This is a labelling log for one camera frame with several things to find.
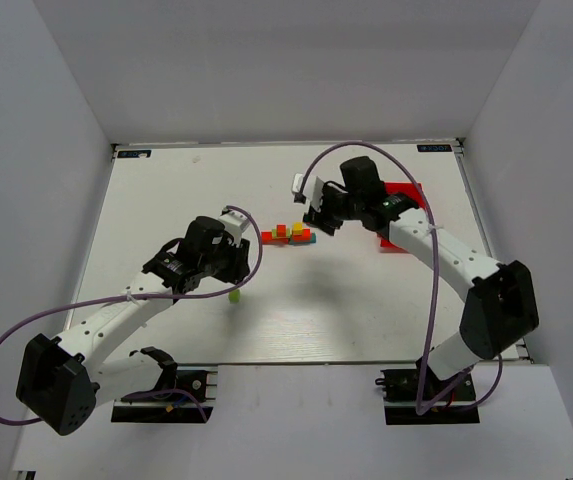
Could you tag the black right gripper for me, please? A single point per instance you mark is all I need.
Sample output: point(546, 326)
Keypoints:
point(320, 218)

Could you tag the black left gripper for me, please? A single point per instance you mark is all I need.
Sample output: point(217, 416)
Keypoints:
point(239, 261)

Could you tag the small green cube block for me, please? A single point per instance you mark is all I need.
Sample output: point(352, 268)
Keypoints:
point(234, 296)

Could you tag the red arch block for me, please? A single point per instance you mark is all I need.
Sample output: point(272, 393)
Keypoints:
point(267, 238)

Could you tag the teal long block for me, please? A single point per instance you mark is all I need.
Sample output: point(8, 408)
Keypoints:
point(313, 241)

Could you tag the yellow cube block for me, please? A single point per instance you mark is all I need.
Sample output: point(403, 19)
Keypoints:
point(298, 229)

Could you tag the small red cube block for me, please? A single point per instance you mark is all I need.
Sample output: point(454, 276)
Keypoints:
point(282, 231)

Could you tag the red rectangular block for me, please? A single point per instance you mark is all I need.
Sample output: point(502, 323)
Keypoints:
point(303, 238)

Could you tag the green rectangular block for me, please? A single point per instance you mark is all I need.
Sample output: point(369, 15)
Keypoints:
point(288, 236)

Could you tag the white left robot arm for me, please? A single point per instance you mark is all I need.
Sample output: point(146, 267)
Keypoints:
point(65, 377)

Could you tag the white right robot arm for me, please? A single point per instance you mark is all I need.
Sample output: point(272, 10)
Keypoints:
point(460, 266)

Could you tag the red plastic bin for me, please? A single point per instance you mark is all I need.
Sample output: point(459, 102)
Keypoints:
point(414, 193)

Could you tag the right blue corner label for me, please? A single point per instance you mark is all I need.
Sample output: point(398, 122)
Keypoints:
point(434, 148)

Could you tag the blue corner label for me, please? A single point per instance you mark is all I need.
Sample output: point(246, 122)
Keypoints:
point(434, 148)
point(134, 154)

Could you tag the left blue corner label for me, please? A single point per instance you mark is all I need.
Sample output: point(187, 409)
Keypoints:
point(134, 154)

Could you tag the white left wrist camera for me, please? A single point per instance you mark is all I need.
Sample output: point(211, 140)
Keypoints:
point(235, 224)

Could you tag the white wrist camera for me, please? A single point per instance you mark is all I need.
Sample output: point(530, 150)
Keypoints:
point(235, 224)
point(307, 191)

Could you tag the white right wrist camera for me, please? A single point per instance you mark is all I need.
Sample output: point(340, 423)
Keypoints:
point(307, 191)

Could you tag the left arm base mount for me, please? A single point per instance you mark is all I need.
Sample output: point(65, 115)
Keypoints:
point(191, 402)

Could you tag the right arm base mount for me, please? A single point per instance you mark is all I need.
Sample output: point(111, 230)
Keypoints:
point(399, 387)

